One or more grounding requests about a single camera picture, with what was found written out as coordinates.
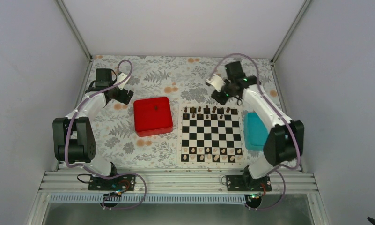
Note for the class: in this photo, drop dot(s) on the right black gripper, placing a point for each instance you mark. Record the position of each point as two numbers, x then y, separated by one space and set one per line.
221 100

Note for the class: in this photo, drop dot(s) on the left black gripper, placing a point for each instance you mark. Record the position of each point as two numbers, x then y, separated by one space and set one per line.
121 98

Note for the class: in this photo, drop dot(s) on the red plastic tray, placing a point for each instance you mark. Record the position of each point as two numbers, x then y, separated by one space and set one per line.
152 116

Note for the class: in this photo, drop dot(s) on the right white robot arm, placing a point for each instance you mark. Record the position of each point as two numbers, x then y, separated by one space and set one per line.
285 136

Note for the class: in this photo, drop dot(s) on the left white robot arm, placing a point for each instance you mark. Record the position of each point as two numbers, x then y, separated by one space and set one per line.
73 136

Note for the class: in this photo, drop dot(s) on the teal plastic tray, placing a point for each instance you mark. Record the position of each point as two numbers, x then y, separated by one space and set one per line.
255 132

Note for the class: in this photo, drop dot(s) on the black white chessboard mat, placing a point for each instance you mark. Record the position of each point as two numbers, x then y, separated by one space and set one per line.
222 133

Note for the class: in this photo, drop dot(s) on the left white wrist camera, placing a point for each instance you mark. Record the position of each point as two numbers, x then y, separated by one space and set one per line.
121 80

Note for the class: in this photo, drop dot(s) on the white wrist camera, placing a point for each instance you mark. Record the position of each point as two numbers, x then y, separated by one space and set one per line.
121 80
216 81

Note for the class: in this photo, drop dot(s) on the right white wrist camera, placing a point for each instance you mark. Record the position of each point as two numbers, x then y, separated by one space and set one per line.
216 81

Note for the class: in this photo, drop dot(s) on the right aluminium corner post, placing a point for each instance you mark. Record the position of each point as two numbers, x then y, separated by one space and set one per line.
290 31

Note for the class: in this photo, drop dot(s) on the aluminium corner post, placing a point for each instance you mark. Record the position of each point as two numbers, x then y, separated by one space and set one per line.
70 22
290 31

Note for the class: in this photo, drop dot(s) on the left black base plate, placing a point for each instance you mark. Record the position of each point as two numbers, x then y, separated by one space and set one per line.
121 183

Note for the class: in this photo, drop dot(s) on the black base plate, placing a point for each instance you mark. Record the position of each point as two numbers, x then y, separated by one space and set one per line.
233 183
121 183

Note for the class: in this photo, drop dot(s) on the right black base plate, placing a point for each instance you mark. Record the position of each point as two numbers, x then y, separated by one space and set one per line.
233 183

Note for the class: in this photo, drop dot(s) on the aluminium front rail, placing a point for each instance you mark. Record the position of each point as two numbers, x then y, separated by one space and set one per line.
180 182

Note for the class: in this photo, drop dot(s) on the left aluminium corner post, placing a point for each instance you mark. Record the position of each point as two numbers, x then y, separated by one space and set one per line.
70 22

